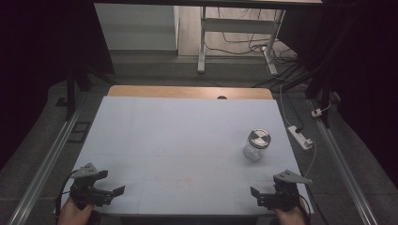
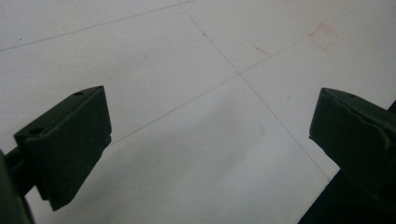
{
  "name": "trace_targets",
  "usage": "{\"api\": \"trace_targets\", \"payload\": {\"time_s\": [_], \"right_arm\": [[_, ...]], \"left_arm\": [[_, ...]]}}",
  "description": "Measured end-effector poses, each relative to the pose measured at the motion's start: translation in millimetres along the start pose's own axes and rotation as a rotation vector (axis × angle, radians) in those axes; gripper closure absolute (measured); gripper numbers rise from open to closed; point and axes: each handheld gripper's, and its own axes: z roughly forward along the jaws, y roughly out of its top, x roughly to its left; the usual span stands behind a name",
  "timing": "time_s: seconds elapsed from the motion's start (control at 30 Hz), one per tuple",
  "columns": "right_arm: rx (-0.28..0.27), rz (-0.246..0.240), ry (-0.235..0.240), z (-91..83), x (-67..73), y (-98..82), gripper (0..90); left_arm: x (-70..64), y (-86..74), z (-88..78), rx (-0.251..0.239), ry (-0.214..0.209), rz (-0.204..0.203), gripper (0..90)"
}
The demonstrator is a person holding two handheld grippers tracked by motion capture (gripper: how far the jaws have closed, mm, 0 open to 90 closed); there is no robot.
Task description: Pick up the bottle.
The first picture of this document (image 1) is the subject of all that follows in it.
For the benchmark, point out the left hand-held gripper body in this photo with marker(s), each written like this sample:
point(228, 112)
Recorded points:
point(84, 191)

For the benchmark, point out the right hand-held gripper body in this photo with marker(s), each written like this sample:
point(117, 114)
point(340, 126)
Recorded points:
point(284, 198)

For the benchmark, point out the clear glass jar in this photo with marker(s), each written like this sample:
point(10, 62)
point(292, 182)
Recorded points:
point(253, 152)

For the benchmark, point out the person's right hand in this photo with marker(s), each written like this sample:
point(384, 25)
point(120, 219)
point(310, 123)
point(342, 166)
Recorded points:
point(291, 218)

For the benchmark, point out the person's left hand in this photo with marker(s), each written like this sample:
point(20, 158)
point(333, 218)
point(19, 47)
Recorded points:
point(73, 215)

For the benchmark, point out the black floor plate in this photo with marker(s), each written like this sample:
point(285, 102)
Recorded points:
point(80, 131)

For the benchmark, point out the white power strip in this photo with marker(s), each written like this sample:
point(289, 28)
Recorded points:
point(299, 137)

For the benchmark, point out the pale blue table mat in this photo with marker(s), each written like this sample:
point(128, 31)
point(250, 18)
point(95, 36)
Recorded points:
point(175, 150)

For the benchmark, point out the small white adapter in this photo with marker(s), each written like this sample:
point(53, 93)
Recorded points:
point(316, 112)

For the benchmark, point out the wooden table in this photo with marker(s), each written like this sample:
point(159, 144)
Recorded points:
point(175, 92)

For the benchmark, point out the dark curtain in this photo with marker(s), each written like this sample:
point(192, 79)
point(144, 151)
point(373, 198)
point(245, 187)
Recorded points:
point(40, 62)
point(366, 78)

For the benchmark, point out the aluminium floor rail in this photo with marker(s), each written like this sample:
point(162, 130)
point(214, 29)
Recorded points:
point(341, 165)
point(47, 165)

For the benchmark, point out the white desk frame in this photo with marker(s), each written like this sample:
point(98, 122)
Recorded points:
point(237, 25)

